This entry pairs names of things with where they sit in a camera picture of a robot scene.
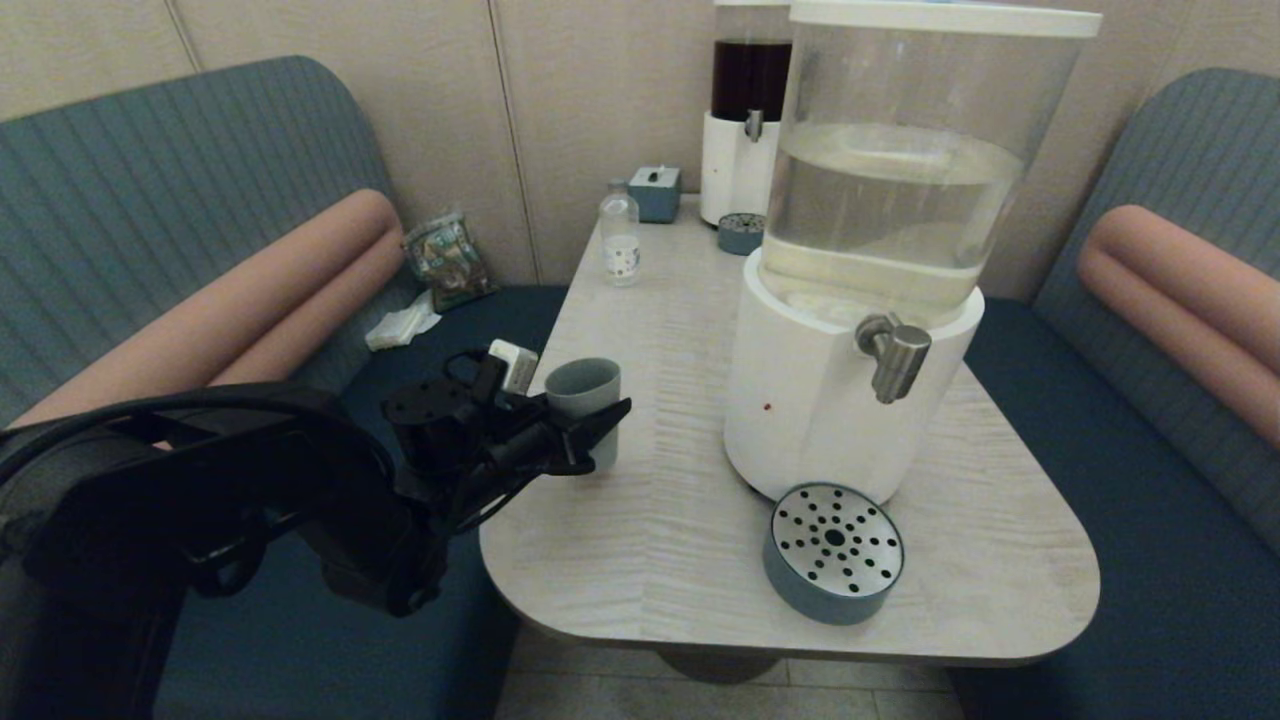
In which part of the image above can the grey-blue plastic cup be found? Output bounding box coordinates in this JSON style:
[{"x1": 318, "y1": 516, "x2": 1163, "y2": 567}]
[{"x1": 544, "y1": 357, "x2": 623, "y2": 473}]

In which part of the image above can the metal water dispenser tap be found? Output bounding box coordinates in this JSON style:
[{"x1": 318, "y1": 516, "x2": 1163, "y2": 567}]
[{"x1": 855, "y1": 313, "x2": 932, "y2": 405}]

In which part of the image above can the crumpled white napkin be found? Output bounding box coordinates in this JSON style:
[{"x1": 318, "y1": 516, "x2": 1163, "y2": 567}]
[{"x1": 365, "y1": 292, "x2": 443, "y2": 352}]

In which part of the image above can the crumpled snack bag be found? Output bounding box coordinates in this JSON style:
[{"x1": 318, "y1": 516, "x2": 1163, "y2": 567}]
[{"x1": 403, "y1": 212, "x2": 498, "y2": 314}]

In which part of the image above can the small clear plastic bottle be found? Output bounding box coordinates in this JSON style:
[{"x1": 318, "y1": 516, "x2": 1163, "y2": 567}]
[{"x1": 599, "y1": 180, "x2": 642, "y2": 287}]

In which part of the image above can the clear water dispenser white base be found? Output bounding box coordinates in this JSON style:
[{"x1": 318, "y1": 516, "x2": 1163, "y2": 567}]
[{"x1": 722, "y1": 0, "x2": 1103, "y2": 506}]

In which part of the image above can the blue tissue box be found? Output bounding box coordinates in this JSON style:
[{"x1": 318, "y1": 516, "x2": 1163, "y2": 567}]
[{"x1": 629, "y1": 166, "x2": 683, "y2": 225}]

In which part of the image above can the small round blue drip tray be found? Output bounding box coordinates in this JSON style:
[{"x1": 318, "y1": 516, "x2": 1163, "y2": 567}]
[{"x1": 717, "y1": 213, "x2": 766, "y2": 257}]

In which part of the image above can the round blue perforated drip tray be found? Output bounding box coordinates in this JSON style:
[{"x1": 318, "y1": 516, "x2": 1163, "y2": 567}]
[{"x1": 763, "y1": 483, "x2": 906, "y2": 626}]

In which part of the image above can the dark drink dispenser white base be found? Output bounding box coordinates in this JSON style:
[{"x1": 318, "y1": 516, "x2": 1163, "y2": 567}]
[{"x1": 699, "y1": 0, "x2": 796, "y2": 229}]

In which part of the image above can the pink bolster cushion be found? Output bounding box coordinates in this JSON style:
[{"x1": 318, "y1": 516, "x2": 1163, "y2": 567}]
[
  {"x1": 1075, "y1": 205, "x2": 1280, "y2": 453},
  {"x1": 10, "y1": 190, "x2": 406, "y2": 431}
]

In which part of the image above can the white water dispenser lid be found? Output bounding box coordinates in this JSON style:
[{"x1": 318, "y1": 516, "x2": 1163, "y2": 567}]
[{"x1": 790, "y1": 0, "x2": 1103, "y2": 41}]

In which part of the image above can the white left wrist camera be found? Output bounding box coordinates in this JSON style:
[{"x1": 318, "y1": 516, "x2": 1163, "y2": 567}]
[{"x1": 488, "y1": 340, "x2": 540, "y2": 396}]

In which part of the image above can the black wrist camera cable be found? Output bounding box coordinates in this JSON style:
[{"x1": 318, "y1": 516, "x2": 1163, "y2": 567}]
[{"x1": 443, "y1": 348, "x2": 493, "y2": 386}]

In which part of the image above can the table pedestal base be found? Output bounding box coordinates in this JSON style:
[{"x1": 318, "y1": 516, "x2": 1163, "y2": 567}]
[{"x1": 650, "y1": 645, "x2": 786, "y2": 688}]

